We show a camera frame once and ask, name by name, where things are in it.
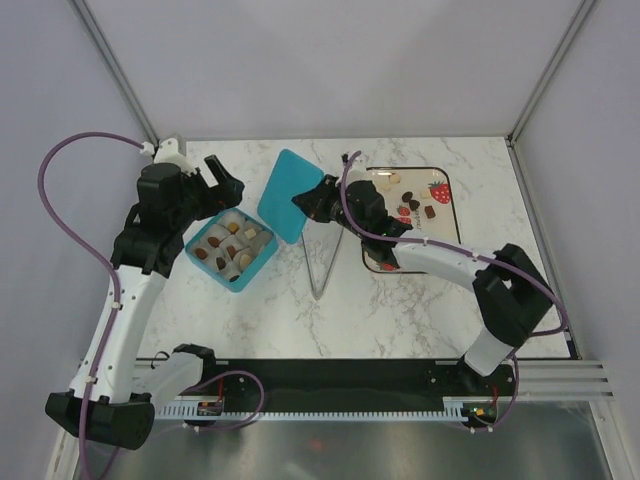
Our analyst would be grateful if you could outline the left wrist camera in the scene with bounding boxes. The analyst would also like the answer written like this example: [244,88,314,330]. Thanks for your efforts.
[153,135,196,175]

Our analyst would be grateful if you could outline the teal chocolate box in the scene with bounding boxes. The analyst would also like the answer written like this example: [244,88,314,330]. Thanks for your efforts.
[184,208,278,293]

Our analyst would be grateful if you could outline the metal serving tongs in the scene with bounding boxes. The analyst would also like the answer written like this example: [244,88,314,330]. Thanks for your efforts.
[301,223,343,300]

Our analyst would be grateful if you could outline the strawberry pattern tray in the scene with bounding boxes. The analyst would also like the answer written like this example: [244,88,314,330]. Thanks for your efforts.
[366,167,460,243]

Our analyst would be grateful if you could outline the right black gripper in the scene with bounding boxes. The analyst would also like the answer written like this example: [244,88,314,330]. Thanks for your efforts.
[292,175,367,241]

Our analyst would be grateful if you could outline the brown rectangular chocolate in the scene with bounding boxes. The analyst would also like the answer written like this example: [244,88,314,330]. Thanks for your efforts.
[424,205,436,220]

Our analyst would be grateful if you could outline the brown oval chocolate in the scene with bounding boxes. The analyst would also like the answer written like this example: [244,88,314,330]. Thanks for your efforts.
[194,248,208,260]

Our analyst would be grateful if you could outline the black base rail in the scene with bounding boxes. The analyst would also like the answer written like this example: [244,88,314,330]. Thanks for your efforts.
[165,359,515,420]

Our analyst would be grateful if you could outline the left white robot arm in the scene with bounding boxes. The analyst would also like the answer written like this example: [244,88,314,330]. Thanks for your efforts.
[45,155,244,450]

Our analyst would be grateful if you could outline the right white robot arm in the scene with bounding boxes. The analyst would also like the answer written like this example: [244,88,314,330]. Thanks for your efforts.
[292,175,554,395]

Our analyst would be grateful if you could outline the teal box lid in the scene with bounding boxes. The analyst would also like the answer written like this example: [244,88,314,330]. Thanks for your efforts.
[257,149,324,244]

